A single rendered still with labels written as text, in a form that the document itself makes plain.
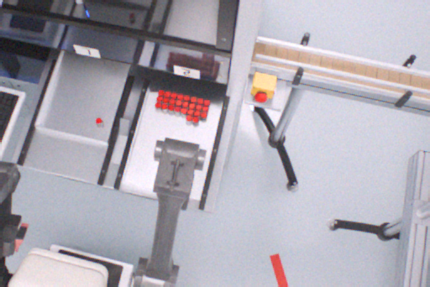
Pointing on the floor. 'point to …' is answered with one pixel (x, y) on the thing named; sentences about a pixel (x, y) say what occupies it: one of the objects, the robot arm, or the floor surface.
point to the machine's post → (242, 59)
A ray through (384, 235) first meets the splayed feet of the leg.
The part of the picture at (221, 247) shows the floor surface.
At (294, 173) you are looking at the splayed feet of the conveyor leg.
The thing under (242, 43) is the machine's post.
